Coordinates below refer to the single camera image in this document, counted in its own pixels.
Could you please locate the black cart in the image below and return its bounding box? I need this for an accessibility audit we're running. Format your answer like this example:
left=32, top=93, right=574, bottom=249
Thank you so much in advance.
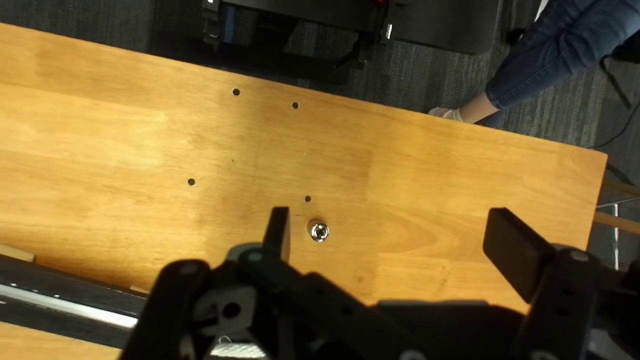
left=201, top=0, right=502, bottom=87

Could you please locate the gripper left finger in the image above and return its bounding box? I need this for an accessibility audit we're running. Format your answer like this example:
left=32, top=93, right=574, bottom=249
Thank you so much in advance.
left=120, top=206, right=416, bottom=360

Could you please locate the silver bolt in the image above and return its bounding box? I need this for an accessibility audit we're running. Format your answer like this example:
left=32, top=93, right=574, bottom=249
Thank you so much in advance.
left=309, top=222, right=331, bottom=244

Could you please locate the person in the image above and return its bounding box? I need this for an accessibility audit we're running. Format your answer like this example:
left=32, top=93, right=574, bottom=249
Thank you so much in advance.
left=428, top=0, right=640, bottom=129

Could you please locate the black cable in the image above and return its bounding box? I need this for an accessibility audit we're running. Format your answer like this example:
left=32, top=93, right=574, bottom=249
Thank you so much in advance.
left=589, top=54, right=640, bottom=151

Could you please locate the black and silver rail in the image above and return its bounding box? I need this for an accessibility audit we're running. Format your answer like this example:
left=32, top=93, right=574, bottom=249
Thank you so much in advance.
left=0, top=252, right=151, bottom=349

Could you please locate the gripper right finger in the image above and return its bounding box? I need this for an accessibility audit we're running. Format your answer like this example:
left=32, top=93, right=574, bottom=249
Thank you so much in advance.
left=482, top=206, right=640, bottom=360

